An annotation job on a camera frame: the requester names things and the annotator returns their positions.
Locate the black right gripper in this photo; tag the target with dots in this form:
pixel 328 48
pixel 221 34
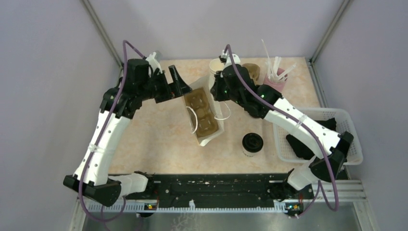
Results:
pixel 215 90

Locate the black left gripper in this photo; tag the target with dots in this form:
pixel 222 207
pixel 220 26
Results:
pixel 167 95

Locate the brown cardboard cup carrier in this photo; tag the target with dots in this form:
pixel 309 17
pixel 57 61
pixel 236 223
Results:
pixel 253 70
pixel 199 102

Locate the brown paper bag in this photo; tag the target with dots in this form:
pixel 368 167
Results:
pixel 203 82

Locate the black plastic cup lid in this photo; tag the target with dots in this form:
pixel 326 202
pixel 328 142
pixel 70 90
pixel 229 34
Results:
pixel 252 143

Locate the white paper cup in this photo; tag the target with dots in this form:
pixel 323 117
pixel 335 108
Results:
pixel 249 154

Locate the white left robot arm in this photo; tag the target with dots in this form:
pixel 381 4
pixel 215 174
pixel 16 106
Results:
pixel 141 81

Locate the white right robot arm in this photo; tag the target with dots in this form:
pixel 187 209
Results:
pixel 330 148

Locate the stack of white paper cups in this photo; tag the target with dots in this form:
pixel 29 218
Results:
pixel 214 66

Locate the pink straw holder cup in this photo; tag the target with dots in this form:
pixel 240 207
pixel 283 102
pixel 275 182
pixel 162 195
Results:
pixel 276 85

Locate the white plastic basket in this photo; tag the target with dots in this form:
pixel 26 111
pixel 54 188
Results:
pixel 343 123

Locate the black cloth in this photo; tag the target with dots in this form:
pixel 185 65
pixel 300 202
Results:
pixel 301 150

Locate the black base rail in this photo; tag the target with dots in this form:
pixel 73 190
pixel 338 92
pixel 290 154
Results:
pixel 220 191

